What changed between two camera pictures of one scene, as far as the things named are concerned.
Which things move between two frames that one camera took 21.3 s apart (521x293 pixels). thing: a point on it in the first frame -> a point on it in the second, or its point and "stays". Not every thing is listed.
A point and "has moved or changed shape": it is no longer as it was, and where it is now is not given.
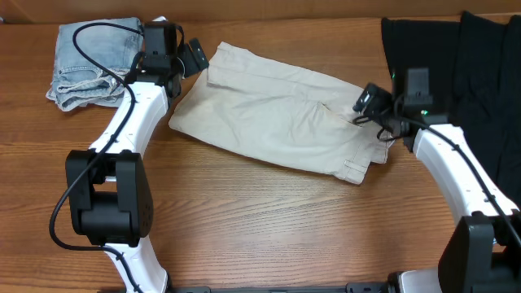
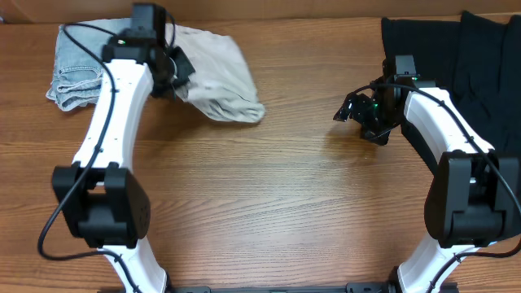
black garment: (475, 78) stays
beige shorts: (273, 108) has moved or changed shape
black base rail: (352, 287) stays
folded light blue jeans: (94, 59) stays
